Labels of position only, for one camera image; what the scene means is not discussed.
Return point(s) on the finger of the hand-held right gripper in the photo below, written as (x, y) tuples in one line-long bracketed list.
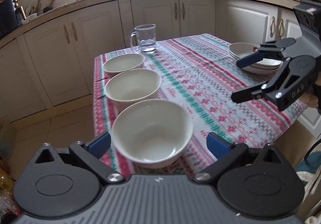
[(247, 94), (248, 61)]

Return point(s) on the white plate with fruit print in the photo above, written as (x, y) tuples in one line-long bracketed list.
[(242, 48), (265, 68), (260, 72)]

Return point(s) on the white bowl with pink print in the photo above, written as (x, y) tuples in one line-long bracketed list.
[(133, 86), (123, 62), (150, 133)]

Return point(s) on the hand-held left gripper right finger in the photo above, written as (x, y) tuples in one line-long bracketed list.
[(218, 146)]

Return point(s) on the clear glass mug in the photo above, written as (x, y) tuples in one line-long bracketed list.
[(146, 38)]

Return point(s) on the striped patterned tablecloth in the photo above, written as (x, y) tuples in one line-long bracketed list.
[(200, 93)]

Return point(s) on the dark blue air fryer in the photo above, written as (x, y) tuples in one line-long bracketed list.
[(10, 15)]

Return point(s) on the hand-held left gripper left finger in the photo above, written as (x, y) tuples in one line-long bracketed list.
[(100, 143)]

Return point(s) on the person's right hand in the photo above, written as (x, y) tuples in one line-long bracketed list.
[(310, 100)]

